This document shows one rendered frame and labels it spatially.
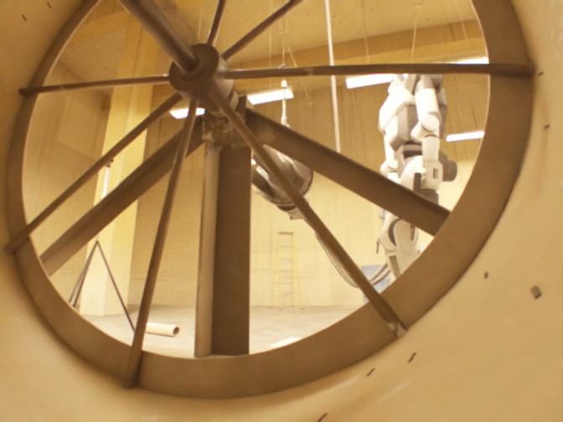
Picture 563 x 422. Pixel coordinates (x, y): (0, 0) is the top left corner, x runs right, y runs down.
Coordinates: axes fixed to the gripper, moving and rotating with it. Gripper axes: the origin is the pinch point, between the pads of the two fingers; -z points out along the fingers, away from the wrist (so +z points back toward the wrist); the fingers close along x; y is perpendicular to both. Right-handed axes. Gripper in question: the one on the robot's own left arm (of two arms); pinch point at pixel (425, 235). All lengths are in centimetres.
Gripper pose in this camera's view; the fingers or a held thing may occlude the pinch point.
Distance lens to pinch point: 140.3
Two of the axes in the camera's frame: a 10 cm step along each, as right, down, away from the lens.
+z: 1.9, -9.4, 2.9
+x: -9.8, -1.9, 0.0
